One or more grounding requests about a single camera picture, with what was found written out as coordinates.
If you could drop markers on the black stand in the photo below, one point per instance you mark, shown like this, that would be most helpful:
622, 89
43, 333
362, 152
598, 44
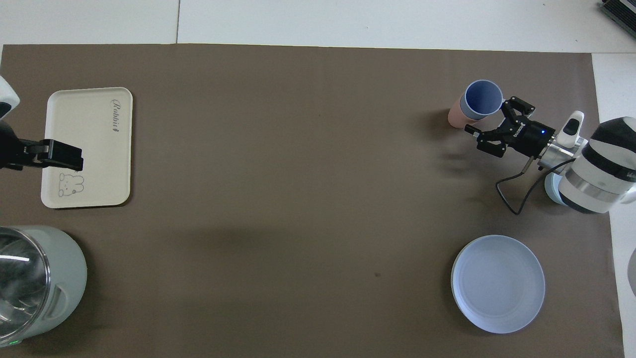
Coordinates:
621, 11

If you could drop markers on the blue and pink cup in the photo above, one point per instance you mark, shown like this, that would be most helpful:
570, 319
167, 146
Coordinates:
481, 99

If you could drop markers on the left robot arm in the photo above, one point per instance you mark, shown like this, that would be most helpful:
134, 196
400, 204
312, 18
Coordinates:
59, 278

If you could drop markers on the light blue plate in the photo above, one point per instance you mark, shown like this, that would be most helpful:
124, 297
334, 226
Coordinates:
498, 284

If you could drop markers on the cream tray with rabbit print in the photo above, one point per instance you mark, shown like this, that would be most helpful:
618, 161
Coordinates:
89, 144

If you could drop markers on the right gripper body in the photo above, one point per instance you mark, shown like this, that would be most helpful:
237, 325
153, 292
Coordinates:
531, 136

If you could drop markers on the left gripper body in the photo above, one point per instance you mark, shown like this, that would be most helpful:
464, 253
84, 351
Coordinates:
9, 146

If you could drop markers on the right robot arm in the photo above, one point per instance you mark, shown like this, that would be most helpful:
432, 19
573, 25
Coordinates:
603, 159

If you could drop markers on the light blue round dish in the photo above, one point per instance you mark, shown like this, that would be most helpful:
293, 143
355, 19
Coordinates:
551, 191

